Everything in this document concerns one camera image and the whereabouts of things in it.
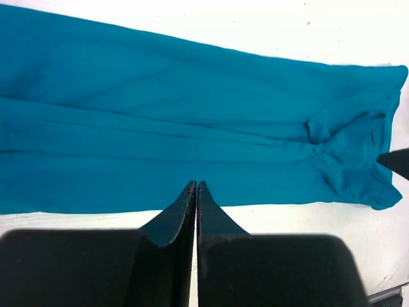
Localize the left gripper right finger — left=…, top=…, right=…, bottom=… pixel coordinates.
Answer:
left=197, top=182, right=369, bottom=306

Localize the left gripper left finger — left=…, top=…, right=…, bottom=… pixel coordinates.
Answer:
left=1, top=181, right=196, bottom=306

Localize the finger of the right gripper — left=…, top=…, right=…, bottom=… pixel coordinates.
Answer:
left=377, top=148, right=409, bottom=180

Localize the blue t shirt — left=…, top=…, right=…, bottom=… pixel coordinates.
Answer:
left=1, top=5, right=408, bottom=214

